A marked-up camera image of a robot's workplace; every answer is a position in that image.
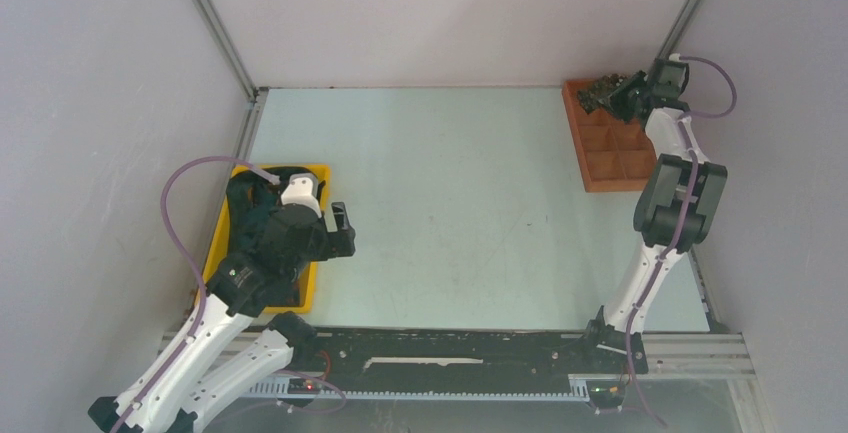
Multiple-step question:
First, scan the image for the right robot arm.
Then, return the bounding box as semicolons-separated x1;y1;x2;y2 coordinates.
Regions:
577;54;728;371

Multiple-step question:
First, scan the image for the aluminium frame rail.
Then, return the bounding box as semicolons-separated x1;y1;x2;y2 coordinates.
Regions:
152;330;757;405

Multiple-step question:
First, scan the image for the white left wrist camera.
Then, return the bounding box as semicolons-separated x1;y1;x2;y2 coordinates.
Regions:
280;173;320;212

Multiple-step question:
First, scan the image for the wooden compartment tray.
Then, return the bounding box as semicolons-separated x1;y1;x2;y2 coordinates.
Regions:
562;79;656;193

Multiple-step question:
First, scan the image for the dark key-patterned tie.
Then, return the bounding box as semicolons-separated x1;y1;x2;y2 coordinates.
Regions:
576;73;628;114

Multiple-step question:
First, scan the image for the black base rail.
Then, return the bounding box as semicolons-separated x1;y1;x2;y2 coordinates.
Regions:
288;327;648;397

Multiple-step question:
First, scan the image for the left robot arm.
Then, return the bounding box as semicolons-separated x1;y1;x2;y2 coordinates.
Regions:
88;202;355;432

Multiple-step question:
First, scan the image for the dark green ties pile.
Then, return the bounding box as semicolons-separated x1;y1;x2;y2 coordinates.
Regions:
224;168;322;276

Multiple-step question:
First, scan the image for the yellow plastic bin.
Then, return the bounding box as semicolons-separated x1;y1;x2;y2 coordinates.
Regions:
203;163;332;314

